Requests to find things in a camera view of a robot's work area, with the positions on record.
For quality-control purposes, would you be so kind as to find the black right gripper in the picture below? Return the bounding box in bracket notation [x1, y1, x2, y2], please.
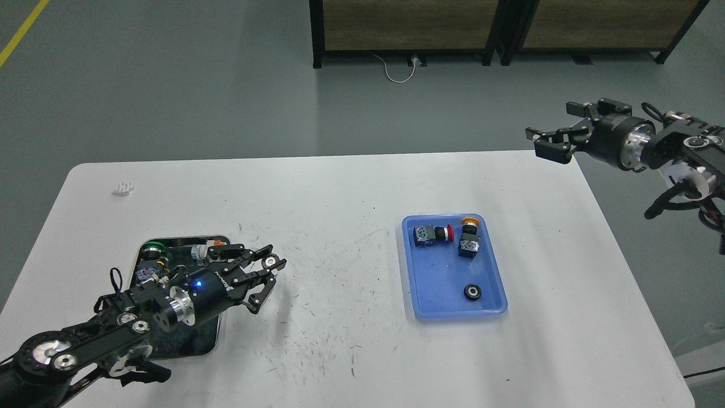
[525, 97, 655, 172]

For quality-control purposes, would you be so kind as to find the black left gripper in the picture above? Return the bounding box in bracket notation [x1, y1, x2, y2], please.
[153, 244, 287, 332]

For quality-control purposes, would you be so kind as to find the black gear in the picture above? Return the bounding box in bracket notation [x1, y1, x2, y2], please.
[261, 254, 279, 269]
[464, 283, 482, 301]

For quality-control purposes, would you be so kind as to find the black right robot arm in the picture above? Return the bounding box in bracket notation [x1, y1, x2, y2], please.
[525, 98, 724, 254]

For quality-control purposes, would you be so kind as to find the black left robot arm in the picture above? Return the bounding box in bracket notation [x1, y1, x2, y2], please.
[2, 240, 287, 407]

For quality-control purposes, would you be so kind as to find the silver metal tray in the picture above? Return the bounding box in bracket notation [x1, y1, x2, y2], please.
[126, 235, 231, 360]

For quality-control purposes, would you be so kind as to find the blue plastic tray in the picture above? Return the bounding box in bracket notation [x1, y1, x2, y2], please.
[401, 212, 509, 318]

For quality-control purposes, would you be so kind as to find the orange white connector block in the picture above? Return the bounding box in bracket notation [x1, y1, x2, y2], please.
[190, 240, 229, 264]

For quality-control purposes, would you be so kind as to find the right wooden cabinet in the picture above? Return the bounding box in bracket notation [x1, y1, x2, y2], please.
[497, 1, 709, 66]

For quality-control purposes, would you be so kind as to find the wooden cabinet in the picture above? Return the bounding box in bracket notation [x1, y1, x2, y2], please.
[497, 1, 709, 66]
[309, 1, 510, 69]

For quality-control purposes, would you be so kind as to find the small white plastic piece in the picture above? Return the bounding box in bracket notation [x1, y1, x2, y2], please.
[112, 182, 135, 197]

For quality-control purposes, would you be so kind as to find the left wooden cabinet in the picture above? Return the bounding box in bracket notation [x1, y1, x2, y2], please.
[309, 1, 510, 69]

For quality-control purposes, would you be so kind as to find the green push button switch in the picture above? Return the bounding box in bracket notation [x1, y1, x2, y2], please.
[134, 241, 173, 282]

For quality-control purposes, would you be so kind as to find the yellow push button switch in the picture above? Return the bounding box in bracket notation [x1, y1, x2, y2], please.
[458, 217, 481, 259]

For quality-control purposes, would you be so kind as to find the red push button switch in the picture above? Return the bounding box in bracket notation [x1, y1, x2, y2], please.
[412, 224, 455, 248]

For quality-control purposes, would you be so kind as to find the white cable on floor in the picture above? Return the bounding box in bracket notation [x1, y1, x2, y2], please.
[372, 53, 425, 84]

